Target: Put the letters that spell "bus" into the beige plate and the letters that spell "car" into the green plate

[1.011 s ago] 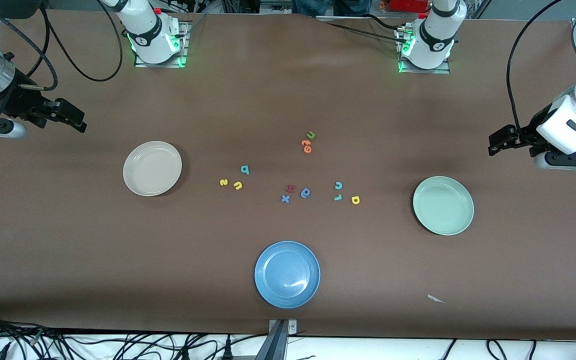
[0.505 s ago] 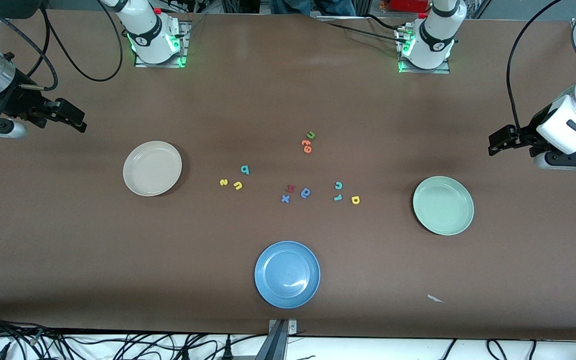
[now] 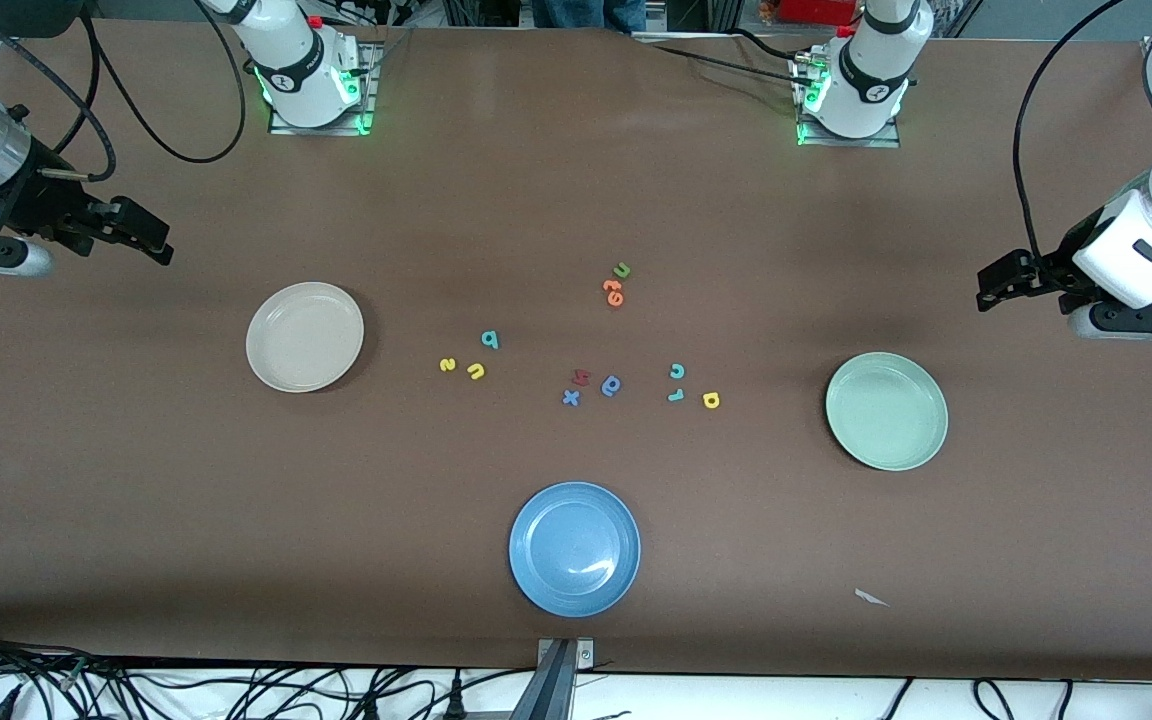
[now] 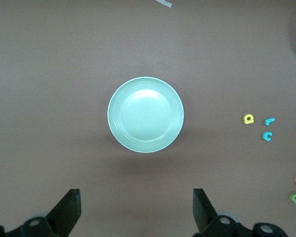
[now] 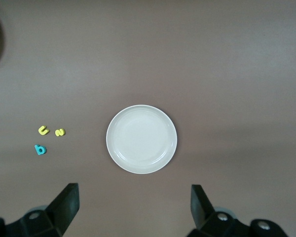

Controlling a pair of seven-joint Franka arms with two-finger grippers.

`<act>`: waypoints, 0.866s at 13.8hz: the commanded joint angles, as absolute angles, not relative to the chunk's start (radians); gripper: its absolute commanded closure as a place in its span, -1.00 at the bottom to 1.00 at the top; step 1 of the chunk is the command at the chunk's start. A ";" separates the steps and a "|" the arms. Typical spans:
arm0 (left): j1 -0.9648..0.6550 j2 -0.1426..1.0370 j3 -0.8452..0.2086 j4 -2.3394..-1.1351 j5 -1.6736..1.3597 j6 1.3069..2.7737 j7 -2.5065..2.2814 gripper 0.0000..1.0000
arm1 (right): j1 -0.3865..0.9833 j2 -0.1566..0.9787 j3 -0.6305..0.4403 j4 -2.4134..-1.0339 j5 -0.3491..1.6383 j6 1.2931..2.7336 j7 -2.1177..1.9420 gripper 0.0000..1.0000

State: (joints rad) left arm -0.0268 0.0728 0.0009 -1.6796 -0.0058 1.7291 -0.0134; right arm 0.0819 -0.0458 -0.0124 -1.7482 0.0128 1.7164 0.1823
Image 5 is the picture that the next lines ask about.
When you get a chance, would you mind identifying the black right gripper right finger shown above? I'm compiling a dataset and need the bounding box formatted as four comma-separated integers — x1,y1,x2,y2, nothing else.
187,184,289,237

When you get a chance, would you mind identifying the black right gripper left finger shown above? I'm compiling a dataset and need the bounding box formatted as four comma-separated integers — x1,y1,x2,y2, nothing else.
0,183,79,237

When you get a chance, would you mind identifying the teal foam letter b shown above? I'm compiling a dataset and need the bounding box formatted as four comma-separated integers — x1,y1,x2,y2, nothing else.
34,144,47,156

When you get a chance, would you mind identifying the yellow foam letter u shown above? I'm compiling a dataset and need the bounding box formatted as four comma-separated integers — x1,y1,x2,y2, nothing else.
37,125,50,136

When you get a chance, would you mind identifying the beige round plate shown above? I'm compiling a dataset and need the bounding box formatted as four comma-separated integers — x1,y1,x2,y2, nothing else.
106,104,178,175

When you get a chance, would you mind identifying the brown table cover mat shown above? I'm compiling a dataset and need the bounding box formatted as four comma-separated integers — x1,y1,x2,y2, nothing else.
0,0,296,237

